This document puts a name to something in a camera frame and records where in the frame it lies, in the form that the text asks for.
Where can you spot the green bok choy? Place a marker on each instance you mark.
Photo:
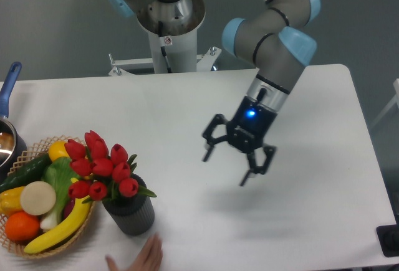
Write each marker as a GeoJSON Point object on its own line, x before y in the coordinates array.
{"type": "Point", "coordinates": [58, 175]}

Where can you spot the dark grey ribbed vase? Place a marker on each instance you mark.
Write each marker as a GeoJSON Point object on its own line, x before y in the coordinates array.
{"type": "Point", "coordinates": [131, 207]}

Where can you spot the blue handled saucepan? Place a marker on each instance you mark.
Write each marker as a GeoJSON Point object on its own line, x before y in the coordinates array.
{"type": "Point", "coordinates": [12, 145]}

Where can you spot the woven wicker basket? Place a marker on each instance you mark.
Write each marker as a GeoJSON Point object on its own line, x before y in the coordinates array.
{"type": "Point", "coordinates": [32, 152]}

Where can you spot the black device at edge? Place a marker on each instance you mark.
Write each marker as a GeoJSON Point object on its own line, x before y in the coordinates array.
{"type": "Point", "coordinates": [388, 239]}

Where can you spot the yellow bell pepper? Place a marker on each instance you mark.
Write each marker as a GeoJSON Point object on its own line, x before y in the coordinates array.
{"type": "Point", "coordinates": [10, 201]}

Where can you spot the dark red vegetable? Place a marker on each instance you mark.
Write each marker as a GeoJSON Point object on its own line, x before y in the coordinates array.
{"type": "Point", "coordinates": [68, 208]}

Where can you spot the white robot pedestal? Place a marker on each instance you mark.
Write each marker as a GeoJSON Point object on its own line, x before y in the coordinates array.
{"type": "Point", "coordinates": [172, 35]}

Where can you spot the white frame at right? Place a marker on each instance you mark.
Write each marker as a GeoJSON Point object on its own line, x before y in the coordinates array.
{"type": "Point", "coordinates": [388, 111]}

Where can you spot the green cucumber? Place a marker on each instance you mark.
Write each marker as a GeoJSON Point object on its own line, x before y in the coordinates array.
{"type": "Point", "coordinates": [28, 173]}

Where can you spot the orange fruit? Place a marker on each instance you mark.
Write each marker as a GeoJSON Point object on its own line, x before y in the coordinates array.
{"type": "Point", "coordinates": [22, 226]}

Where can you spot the yellow banana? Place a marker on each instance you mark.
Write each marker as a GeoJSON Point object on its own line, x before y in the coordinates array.
{"type": "Point", "coordinates": [67, 228]}

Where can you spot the red tulip bouquet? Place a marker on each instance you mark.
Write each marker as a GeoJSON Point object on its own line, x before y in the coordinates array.
{"type": "Point", "coordinates": [105, 174]}

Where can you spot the yellow lemon squash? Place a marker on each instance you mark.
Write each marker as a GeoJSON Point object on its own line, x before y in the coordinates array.
{"type": "Point", "coordinates": [57, 150]}

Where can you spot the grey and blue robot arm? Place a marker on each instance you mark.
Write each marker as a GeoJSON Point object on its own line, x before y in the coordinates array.
{"type": "Point", "coordinates": [273, 43]}

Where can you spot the beige round disc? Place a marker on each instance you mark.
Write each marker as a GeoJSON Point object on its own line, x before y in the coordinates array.
{"type": "Point", "coordinates": [37, 198]}

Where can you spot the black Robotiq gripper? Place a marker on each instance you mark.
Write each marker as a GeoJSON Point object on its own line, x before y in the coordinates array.
{"type": "Point", "coordinates": [249, 127]}

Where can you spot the human hand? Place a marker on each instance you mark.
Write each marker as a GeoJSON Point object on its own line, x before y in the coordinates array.
{"type": "Point", "coordinates": [148, 259]}

